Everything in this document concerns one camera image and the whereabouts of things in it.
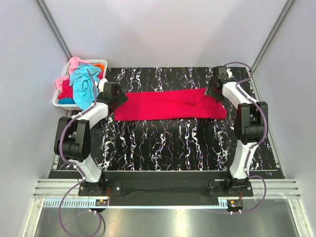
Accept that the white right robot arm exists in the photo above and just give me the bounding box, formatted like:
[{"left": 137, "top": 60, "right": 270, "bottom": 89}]
[{"left": 205, "top": 65, "right": 268, "bottom": 196}]

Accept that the light blue t-shirt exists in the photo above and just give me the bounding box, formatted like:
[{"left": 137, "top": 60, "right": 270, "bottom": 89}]
[{"left": 55, "top": 64, "right": 104, "bottom": 110}]

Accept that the red t-shirt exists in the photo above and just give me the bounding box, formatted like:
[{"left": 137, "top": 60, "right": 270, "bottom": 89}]
[{"left": 114, "top": 88, "right": 227, "bottom": 121}]

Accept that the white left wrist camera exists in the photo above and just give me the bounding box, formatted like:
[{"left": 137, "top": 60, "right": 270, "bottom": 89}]
[{"left": 98, "top": 78, "right": 108, "bottom": 92}]

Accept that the white slotted cable duct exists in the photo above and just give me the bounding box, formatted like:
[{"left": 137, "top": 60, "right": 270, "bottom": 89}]
[{"left": 43, "top": 199, "right": 230, "bottom": 208}]

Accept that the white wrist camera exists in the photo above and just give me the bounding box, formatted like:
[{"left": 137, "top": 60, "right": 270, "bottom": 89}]
[
  {"left": 98, "top": 78, "right": 108, "bottom": 92},
  {"left": 226, "top": 70, "right": 233, "bottom": 78}
]

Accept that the electronics board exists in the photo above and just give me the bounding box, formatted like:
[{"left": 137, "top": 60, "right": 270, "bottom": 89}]
[
  {"left": 229, "top": 199, "right": 243, "bottom": 208},
  {"left": 95, "top": 199, "right": 109, "bottom": 206}
]

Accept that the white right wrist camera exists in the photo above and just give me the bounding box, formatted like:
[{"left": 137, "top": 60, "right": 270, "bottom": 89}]
[{"left": 226, "top": 70, "right": 233, "bottom": 78}]

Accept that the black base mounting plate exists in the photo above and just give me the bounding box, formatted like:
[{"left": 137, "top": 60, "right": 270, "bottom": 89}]
[{"left": 78, "top": 170, "right": 254, "bottom": 207}]

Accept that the white plastic laundry basket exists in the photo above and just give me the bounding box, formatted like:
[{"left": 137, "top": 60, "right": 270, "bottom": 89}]
[{"left": 52, "top": 57, "right": 108, "bottom": 111}]

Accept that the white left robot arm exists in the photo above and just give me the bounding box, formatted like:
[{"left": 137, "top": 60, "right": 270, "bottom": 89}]
[{"left": 54, "top": 81, "right": 128, "bottom": 196}]

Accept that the magenta t-shirt in basket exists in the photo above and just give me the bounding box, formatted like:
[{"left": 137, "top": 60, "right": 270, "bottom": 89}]
[{"left": 58, "top": 74, "right": 101, "bottom": 104}]

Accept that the right electronics board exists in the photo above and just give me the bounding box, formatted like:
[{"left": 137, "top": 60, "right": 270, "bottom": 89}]
[{"left": 229, "top": 199, "right": 243, "bottom": 208}]

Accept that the left electronics board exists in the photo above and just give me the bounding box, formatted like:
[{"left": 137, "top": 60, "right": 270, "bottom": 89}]
[{"left": 95, "top": 199, "right": 109, "bottom": 206}]

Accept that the orange t-shirt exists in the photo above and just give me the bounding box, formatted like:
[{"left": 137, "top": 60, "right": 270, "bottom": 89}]
[{"left": 92, "top": 63, "right": 105, "bottom": 71}]

